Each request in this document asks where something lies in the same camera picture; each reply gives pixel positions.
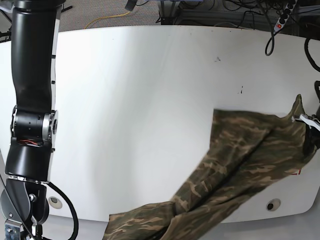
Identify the camouflage T-shirt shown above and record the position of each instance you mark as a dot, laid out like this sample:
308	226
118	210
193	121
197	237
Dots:
248	152

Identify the table cable grommet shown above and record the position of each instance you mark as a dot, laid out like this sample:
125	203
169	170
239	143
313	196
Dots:
273	205
55	203

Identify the white power strip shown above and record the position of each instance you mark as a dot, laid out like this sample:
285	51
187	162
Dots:
284	16

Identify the right table cable grommet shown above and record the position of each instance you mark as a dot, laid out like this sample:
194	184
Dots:
273	205

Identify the red tape rectangle marking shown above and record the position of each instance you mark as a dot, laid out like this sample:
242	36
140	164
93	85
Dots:
297	173

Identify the left table cable grommet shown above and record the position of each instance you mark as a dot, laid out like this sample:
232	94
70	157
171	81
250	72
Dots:
55	203

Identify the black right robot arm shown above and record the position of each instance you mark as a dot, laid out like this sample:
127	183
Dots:
34	35

